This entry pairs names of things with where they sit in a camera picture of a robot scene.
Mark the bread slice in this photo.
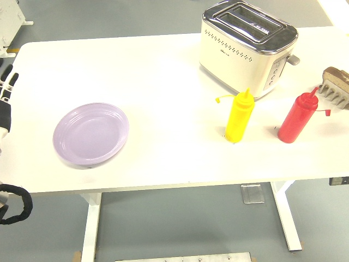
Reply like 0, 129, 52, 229
322, 67, 349, 93

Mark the purple plate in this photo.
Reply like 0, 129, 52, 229
52, 102, 130, 168

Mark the yellow squeeze bottle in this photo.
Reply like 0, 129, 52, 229
215, 87, 255, 144

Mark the long metal floor plate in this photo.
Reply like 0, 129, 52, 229
114, 252, 253, 262

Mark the white table leg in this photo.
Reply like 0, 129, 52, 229
81, 192, 103, 262
269, 180, 303, 252

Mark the small metal floor plate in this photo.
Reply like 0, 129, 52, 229
240, 184, 266, 204

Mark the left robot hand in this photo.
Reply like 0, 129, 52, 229
0, 64, 20, 158

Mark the black table control panel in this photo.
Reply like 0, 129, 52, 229
329, 176, 349, 187

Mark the silver toast rack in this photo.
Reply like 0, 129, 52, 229
317, 81, 349, 110

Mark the cream two-slot toaster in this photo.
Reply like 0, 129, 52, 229
198, 0, 300, 100

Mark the white machine housing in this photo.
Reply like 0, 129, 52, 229
0, 0, 34, 58

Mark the red squeeze bottle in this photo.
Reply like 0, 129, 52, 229
277, 87, 331, 144

